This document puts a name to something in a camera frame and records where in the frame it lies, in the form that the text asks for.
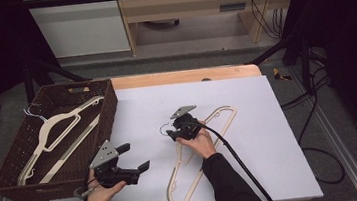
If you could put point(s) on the black metal stand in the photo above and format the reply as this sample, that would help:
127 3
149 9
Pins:
29 82
305 63

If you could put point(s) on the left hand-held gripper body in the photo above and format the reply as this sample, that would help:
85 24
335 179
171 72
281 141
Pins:
105 155

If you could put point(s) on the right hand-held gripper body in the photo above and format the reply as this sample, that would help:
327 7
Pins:
186 126

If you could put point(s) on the yellow and black floor scrap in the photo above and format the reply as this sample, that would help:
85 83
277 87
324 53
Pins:
278 75

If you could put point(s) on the brown woven basket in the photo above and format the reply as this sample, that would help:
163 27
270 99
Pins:
20 144

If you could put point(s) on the person's left hand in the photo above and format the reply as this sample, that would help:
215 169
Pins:
101 195

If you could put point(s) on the beige clothes hanger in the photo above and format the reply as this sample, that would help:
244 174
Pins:
228 122
71 149

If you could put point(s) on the white table sheet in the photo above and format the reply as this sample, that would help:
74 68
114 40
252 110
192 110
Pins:
272 154

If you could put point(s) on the person's right hand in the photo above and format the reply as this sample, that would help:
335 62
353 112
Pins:
203 144

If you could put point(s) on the light wooden desk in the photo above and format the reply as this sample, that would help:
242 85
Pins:
183 4

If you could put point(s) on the white cabinet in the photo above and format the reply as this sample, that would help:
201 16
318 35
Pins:
82 30

